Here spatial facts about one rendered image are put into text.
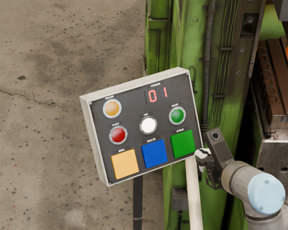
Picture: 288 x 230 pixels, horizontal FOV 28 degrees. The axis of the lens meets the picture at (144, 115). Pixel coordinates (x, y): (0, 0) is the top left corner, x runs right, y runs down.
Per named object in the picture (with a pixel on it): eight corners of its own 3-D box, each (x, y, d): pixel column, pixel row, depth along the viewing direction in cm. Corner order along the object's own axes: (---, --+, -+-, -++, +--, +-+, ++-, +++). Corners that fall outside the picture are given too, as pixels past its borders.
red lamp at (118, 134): (125, 143, 172) (125, 133, 169) (110, 143, 172) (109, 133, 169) (126, 136, 174) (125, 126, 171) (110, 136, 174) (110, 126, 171)
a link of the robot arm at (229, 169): (226, 171, 146) (258, 159, 149) (216, 166, 151) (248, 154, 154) (232, 202, 149) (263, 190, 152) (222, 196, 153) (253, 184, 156)
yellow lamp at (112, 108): (120, 117, 170) (120, 107, 167) (104, 117, 170) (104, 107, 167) (120, 110, 172) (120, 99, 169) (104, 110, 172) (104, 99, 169)
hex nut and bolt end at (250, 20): (252, 35, 188) (255, 18, 184) (243, 35, 188) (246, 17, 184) (251, 30, 190) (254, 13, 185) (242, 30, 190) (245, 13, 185)
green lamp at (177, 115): (184, 124, 179) (185, 114, 176) (169, 123, 178) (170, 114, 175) (184, 117, 181) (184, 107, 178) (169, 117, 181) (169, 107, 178)
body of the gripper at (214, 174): (204, 184, 164) (225, 197, 154) (199, 156, 162) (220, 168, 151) (226, 175, 167) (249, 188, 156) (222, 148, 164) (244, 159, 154)
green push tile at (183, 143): (196, 151, 182) (192, 129, 180) (175, 158, 180) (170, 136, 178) (193, 149, 184) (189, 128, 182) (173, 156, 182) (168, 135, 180)
